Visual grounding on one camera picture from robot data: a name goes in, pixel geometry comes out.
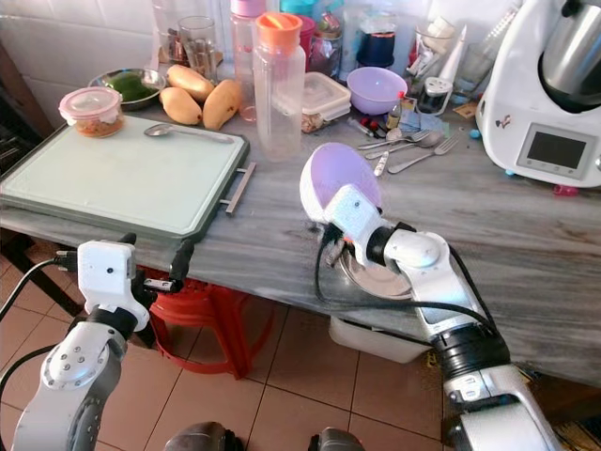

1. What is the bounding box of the purple and white bowl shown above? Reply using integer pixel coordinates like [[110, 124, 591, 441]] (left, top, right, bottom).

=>
[[299, 142, 385, 230]]

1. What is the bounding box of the small red-capped bottle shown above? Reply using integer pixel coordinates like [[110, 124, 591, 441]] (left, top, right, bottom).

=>
[[384, 93, 412, 132]]

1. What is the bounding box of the clear lidded plastic box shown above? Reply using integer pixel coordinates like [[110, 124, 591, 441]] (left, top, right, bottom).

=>
[[301, 71, 353, 133]]

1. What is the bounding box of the pink plastic bottle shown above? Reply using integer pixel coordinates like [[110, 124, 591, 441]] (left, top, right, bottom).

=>
[[230, 0, 269, 123]]

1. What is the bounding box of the pink-lidded food container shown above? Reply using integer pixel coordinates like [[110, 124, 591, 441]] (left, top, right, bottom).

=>
[[58, 86, 125, 140]]

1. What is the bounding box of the white plastic bin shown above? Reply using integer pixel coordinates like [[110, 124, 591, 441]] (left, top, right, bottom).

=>
[[328, 316, 435, 365]]

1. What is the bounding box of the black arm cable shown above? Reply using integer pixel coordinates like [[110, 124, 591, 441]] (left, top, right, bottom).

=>
[[315, 228, 508, 332], [0, 257, 78, 451]]

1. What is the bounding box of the purple plastic bowl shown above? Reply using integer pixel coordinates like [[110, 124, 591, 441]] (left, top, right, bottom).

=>
[[346, 66, 410, 117]]

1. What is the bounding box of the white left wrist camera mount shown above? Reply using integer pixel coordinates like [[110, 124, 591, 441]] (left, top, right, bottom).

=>
[[74, 239, 143, 332]]

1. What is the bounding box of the metal bowl with green fruit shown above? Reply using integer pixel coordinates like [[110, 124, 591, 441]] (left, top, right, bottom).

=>
[[89, 68, 167, 112]]

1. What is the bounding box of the yellow mango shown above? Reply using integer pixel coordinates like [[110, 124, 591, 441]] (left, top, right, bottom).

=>
[[165, 64, 216, 102], [158, 86, 205, 127], [202, 79, 244, 132]]

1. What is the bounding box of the dark wooden chair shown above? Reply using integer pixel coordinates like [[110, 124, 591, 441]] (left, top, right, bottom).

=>
[[0, 47, 40, 179]]

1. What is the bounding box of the dark blue jar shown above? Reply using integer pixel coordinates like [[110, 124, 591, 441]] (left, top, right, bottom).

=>
[[356, 27, 398, 70]]

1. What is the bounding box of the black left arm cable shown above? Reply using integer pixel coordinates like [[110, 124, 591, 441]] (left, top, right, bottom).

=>
[[0, 257, 78, 451]]

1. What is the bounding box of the grey left robot foot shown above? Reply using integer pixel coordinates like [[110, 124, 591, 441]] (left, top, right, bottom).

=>
[[163, 422, 238, 451]]

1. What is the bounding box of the clear pitcher with orange lid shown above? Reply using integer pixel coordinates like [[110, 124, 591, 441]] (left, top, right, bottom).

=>
[[253, 11, 308, 163]]

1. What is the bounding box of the round metal plate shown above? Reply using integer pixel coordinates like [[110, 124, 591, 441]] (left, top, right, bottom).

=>
[[336, 250, 421, 303]]

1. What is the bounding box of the white kitchen machine with display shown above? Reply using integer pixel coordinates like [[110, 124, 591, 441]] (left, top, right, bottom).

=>
[[475, 0, 601, 188]]

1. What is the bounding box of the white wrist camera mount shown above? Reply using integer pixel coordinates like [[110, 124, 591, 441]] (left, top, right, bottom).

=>
[[327, 184, 392, 270], [74, 239, 143, 332]]

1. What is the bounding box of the metal fork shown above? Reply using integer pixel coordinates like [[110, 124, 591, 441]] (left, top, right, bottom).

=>
[[386, 137, 460, 176]]

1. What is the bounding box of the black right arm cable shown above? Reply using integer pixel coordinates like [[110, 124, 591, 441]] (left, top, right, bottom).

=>
[[315, 228, 508, 332]]

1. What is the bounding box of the red plastic stool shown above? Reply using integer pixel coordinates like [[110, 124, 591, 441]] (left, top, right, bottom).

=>
[[144, 278, 275, 381]]

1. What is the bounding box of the clear drinking glass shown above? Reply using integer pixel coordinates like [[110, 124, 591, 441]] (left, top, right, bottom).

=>
[[177, 15, 218, 82]]

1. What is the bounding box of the white tray with green rim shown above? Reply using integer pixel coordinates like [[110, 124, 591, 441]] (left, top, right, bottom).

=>
[[1, 117, 257, 241]]

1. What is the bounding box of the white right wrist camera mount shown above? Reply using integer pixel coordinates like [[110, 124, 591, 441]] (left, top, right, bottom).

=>
[[327, 184, 392, 270]]

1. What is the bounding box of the grey robot foot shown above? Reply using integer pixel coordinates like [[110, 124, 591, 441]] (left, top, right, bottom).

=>
[[307, 428, 368, 451], [163, 422, 238, 451]]

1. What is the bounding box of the grey right robot foot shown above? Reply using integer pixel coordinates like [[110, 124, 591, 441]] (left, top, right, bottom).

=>
[[307, 428, 368, 451]]

